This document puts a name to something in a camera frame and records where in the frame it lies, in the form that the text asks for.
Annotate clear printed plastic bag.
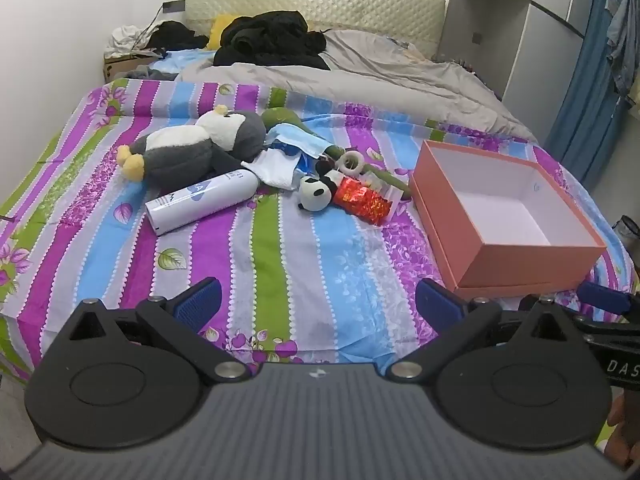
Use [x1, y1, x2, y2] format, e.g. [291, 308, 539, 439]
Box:
[359, 171, 402, 205]

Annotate small panda plush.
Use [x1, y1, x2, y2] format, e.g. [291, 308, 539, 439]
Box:
[298, 170, 344, 212]

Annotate grey duvet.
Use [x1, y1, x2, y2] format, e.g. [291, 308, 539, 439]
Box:
[178, 29, 536, 142]

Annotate small trash bin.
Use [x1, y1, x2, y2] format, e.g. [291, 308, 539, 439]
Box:
[613, 214, 640, 259]

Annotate grey wardrobe cabinet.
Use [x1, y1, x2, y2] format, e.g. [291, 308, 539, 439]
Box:
[438, 0, 592, 143]

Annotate blue curtain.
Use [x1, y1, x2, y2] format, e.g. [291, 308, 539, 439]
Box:
[544, 0, 630, 188]

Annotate black garment near wall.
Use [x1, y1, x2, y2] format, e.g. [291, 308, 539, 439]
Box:
[145, 21, 208, 51]

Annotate cream quilted headboard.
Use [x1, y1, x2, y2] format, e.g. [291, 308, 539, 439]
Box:
[183, 0, 446, 58]

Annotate blue face mask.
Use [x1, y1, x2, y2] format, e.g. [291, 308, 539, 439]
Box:
[265, 122, 331, 158]

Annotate yellow pillow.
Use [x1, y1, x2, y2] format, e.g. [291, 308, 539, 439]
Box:
[205, 13, 239, 51]

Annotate white spray bottle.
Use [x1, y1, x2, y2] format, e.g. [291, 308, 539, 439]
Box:
[145, 169, 260, 235]

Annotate blue cartoon plastic bag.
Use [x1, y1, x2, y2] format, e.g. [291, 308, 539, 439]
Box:
[270, 141, 318, 174]

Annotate wall socket panel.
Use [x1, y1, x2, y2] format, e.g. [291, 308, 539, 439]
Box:
[162, 0, 186, 14]

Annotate white cloth on nightstand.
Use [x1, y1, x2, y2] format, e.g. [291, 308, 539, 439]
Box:
[103, 25, 149, 58]

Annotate cardboard box nightstand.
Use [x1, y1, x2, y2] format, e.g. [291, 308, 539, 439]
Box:
[103, 55, 158, 82]

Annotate green plush stick toy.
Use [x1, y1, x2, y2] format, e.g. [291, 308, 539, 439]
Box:
[262, 107, 411, 200]

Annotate black clothes pile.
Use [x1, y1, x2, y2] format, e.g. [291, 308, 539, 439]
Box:
[213, 11, 330, 70]

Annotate pink cardboard box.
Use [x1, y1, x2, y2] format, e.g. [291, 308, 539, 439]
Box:
[410, 141, 605, 299]

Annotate grey white penguin plush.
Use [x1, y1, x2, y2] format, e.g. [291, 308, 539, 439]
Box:
[116, 105, 267, 192]

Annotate hanging clothes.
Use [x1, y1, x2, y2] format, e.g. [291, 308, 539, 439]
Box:
[605, 0, 639, 99]

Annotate person's right hand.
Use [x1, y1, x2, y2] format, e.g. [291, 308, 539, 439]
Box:
[604, 393, 639, 469]

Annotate white knitted cloth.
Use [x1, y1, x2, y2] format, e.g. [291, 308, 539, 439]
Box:
[242, 148, 297, 191]

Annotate red foil snack packet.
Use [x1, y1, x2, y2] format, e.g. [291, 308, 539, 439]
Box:
[332, 177, 392, 226]

